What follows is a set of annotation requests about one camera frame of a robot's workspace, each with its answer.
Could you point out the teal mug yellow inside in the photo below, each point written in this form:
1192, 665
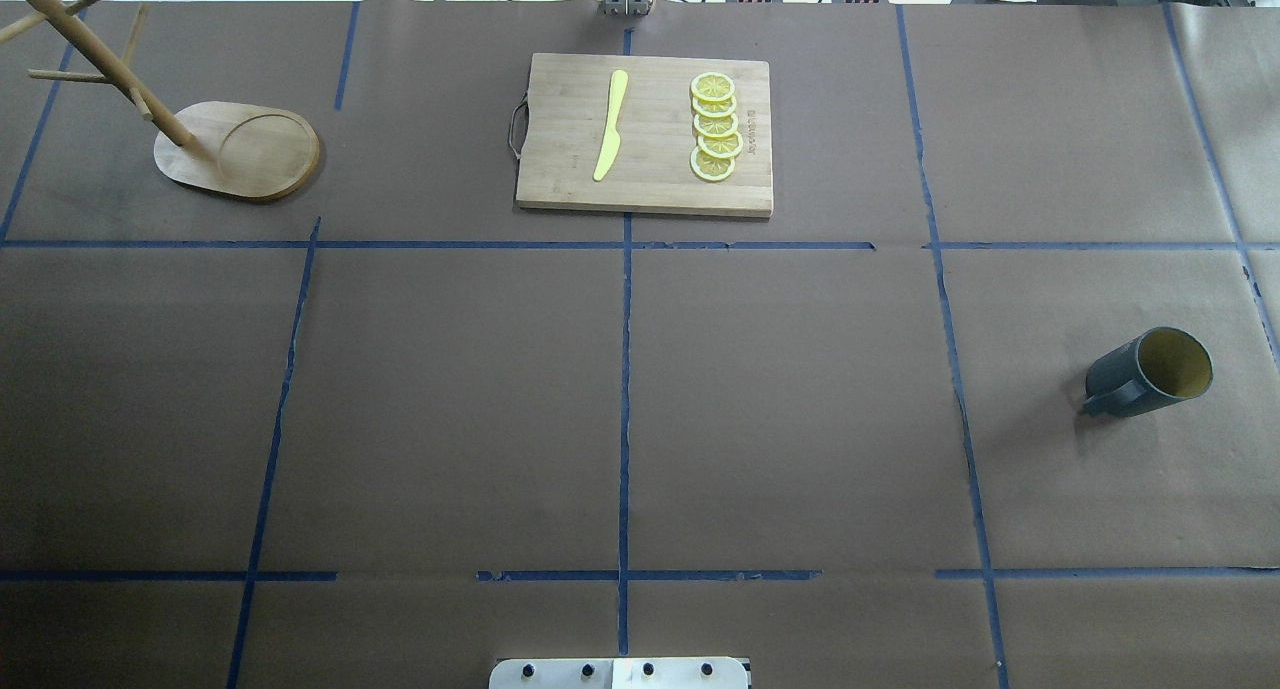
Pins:
1160, 368

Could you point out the wooden cup storage rack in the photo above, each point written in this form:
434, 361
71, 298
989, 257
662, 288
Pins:
243, 151

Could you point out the lemon slice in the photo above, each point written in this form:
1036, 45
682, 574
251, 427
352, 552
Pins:
721, 147
714, 128
710, 168
713, 87
714, 109

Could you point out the yellow plastic knife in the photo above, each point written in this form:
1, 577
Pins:
611, 137

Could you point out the bamboo cutting board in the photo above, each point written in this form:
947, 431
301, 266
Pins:
566, 99

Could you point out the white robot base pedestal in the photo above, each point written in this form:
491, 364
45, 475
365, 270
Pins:
622, 672

